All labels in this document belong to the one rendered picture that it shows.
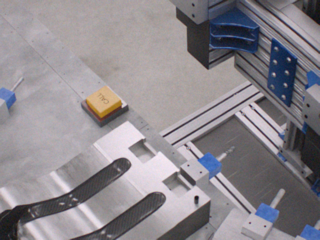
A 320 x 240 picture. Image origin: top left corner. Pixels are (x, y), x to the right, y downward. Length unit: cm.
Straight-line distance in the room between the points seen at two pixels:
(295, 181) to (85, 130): 87
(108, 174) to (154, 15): 172
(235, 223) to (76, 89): 55
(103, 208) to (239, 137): 103
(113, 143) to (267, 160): 91
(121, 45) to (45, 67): 121
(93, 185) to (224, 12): 56
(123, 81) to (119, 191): 143
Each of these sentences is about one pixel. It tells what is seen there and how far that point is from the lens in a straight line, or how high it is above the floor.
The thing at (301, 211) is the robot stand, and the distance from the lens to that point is 209.
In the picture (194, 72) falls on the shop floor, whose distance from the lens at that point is 271.
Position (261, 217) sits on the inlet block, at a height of 87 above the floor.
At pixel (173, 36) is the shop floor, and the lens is 287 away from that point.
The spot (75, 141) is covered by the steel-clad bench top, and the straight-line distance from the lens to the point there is 150.
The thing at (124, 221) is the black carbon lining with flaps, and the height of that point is 88.
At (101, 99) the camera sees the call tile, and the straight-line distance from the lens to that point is 152.
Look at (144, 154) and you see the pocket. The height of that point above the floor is 86.
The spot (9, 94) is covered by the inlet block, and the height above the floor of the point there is 84.
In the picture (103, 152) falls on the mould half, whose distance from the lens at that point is 136.
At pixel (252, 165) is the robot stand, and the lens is 217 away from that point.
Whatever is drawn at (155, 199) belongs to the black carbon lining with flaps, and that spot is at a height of 89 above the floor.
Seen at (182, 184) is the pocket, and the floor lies 86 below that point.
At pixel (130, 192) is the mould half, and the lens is 130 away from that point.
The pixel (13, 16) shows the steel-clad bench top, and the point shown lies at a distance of 185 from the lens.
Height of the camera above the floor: 197
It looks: 50 degrees down
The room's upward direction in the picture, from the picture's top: 3 degrees counter-clockwise
